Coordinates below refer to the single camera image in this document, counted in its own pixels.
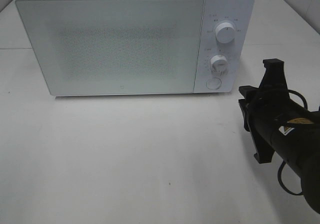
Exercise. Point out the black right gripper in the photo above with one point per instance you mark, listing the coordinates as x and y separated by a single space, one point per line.
272 87

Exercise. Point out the round white door button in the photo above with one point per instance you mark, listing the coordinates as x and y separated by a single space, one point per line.
214 83

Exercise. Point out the white timer knob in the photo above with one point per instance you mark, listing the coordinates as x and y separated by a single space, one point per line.
218 63

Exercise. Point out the white microwave door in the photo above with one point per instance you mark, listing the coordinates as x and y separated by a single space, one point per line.
114 47

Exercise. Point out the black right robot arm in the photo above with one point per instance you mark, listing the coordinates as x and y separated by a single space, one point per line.
299 148

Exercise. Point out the upper white power knob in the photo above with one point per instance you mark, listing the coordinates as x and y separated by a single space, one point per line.
225 32

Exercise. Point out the white microwave oven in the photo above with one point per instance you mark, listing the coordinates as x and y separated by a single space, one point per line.
225 6

